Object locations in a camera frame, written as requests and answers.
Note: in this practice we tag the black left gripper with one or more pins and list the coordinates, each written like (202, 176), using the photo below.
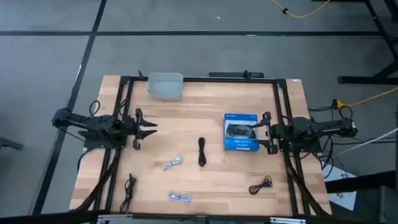
(137, 129)

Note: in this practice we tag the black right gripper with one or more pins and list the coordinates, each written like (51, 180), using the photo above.
(273, 133)

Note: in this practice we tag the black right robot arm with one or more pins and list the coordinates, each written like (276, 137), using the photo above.
(314, 127)

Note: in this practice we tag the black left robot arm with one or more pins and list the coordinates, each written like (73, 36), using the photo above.
(93, 123)

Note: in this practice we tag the blue game controller box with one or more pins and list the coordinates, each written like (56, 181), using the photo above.
(241, 132)

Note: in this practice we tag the clear plastic bin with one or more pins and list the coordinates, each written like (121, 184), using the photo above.
(165, 86)

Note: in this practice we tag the black power strip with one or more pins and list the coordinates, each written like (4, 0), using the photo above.
(236, 74)

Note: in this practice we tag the white paper sheet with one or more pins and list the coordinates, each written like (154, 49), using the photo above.
(342, 193)

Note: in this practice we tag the black desk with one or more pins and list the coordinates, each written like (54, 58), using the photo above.
(373, 199)

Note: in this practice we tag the black floor stand foot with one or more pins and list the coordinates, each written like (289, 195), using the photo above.
(9, 143)

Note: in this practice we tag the black aluminium table frame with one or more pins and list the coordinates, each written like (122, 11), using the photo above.
(217, 80)

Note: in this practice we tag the silver metal bracket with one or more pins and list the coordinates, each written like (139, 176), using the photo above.
(287, 221)
(109, 219)

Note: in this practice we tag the black table leg frame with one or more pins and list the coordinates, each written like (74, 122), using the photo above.
(381, 37)

